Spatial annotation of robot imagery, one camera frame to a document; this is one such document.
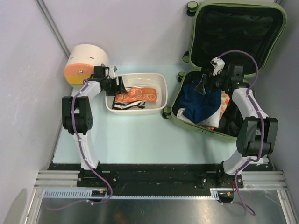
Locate navy blue garment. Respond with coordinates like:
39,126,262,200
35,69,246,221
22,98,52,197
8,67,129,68
177,83,222,124

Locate white orange patterned cloth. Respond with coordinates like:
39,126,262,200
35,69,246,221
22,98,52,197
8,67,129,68
176,91,230,130

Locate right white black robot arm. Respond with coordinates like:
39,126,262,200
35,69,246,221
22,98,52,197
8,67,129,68
195,61,278,187

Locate orange bunny pattern towel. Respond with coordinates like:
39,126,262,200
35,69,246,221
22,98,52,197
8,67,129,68
115,86,157,102

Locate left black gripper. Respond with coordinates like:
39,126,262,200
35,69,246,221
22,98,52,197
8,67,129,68
103,76,127,96

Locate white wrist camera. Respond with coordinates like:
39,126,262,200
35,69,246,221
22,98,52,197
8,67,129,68
108,66,117,78
210,57,225,76

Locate green hard-shell suitcase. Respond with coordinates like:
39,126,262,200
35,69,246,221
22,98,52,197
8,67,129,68
162,0,287,142

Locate cream drawer box orange fronts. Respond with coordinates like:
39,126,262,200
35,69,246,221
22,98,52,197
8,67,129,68
64,44,110,86

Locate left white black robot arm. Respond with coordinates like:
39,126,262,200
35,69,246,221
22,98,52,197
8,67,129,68
62,65,127,170

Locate white slotted cable duct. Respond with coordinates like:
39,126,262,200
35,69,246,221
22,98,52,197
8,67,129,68
43,188,221,200

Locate white rectangular plastic basin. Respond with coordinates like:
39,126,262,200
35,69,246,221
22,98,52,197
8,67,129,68
105,73,168,115

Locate black white striped garment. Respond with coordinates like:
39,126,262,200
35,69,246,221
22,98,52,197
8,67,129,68
112,97,146,110

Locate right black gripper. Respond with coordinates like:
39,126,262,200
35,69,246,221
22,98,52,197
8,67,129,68
194,69,230,95

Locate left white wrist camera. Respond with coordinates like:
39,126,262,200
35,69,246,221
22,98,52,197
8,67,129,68
108,66,117,78

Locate aluminium frame rail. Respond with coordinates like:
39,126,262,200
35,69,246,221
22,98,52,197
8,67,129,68
34,171,288,190

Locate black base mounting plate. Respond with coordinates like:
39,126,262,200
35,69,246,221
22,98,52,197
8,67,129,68
48,163,273,196

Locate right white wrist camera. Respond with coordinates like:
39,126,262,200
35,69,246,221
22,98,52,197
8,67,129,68
210,57,225,76

